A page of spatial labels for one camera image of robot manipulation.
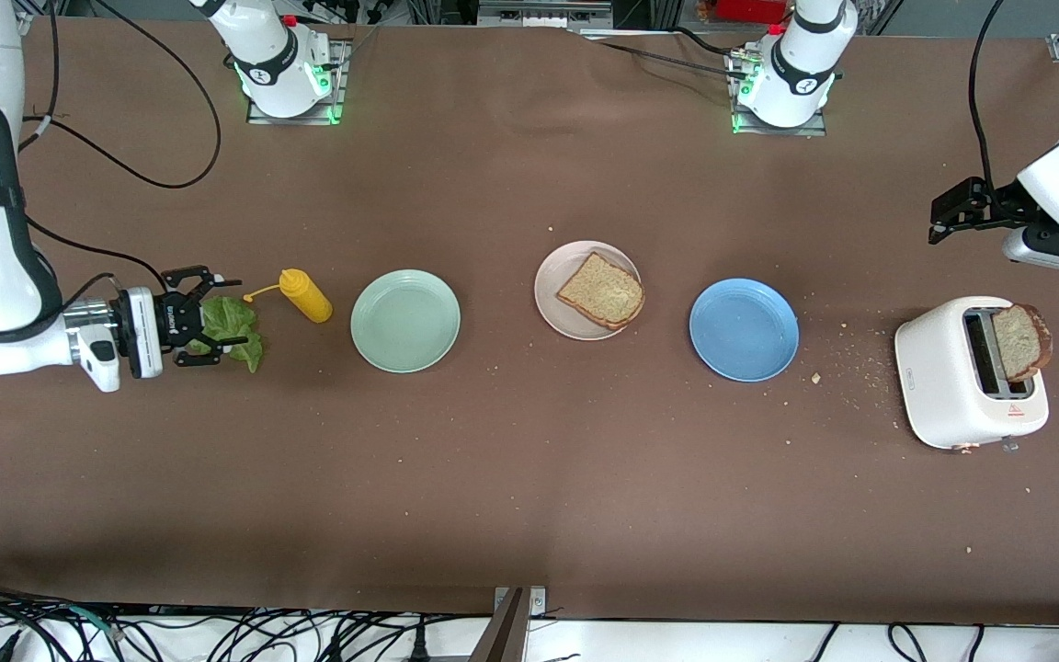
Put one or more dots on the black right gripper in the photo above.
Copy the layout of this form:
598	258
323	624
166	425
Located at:
168	322

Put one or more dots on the yellow mustard squeeze bottle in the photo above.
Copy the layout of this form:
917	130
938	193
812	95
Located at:
307	299

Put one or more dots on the red background box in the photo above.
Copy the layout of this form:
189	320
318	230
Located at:
750	9

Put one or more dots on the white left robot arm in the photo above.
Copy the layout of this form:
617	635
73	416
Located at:
801	64

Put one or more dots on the blue plate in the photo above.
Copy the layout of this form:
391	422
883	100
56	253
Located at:
744	331

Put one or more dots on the green lettuce leaf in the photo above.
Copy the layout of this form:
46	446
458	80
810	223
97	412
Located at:
235	317

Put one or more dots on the brown crusted bread slice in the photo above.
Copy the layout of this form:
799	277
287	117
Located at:
1021	342
603	292

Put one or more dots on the grey metal table bracket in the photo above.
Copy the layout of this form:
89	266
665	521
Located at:
506	625

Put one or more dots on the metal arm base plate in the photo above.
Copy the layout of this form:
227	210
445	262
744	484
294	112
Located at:
814	129
338	87

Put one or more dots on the grey metal background box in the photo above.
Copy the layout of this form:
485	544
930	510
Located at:
543	11

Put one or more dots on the mint green plate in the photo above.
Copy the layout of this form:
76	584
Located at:
405	322

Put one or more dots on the white two-slot toaster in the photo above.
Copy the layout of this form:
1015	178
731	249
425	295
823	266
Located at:
939	386

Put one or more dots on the beige plate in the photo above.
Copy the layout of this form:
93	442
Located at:
552	308

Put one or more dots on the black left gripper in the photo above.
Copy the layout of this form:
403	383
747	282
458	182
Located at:
992	204

